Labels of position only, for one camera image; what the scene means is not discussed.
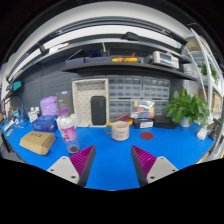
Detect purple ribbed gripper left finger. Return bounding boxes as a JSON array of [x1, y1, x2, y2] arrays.
[[46, 144, 97, 188]]

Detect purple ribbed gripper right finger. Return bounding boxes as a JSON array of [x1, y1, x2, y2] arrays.
[[130, 144, 179, 188]]

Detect clear plastic water bottle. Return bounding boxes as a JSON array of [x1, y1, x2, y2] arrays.
[[57, 114, 79, 155]]

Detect red round coaster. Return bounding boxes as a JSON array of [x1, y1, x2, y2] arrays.
[[140, 132, 154, 140]]

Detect black box with white label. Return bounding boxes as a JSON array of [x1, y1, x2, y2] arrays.
[[133, 118, 153, 129]]

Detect beige ceramic mug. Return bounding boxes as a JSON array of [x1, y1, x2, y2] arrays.
[[104, 121, 130, 141]]

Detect red and yellow pliers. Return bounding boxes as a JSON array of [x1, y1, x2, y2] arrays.
[[108, 114, 133, 126]]

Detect brown cardboard box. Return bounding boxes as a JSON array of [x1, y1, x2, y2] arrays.
[[20, 131, 56, 155]]

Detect clear box with coloured parts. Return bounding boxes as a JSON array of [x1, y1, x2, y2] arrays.
[[131, 100, 155, 119]]

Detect blue cardboard box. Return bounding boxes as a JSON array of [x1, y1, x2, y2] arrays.
[[32, 115, 57, 132]]

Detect black rectangular speaker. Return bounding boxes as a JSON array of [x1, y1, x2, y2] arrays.
[[91, 96, 106, 125]]

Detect purple plastic bag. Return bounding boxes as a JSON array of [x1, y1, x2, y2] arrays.
[[40, 96, 58, 115]]

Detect dark grey product box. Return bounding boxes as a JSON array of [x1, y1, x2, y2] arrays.
[[56, 91, 74, 115]]

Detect green potted plant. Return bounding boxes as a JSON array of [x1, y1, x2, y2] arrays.
[[166, 89, 210, 126]]

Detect white pegboard tray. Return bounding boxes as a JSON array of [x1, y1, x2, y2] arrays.
[[72, 78, 109, 127]]

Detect grey drawer organizer cabinet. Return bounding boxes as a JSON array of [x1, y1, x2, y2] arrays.
[[108, 75, 170, 119]]

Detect yellow tool on shelf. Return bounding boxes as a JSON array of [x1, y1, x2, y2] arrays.
[[112, 58, 138, 62]]

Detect white electronic device on shelf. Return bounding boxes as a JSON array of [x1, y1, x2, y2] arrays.
[[153, 51, 179, 69]]

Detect dark grey wall shelf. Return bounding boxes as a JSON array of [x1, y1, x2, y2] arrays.
[[62, 62, 196, 81]]

